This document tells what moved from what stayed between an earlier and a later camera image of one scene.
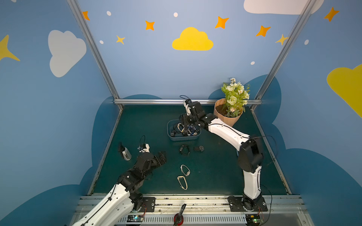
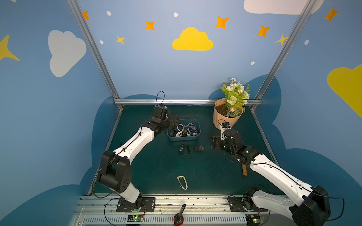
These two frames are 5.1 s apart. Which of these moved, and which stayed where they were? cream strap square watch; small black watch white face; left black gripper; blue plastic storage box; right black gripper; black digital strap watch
Moved: right black gripper; left black gripper
Stayed: cream strap square watch; small black watch white face; black digital strap watch; blue plastic storage box
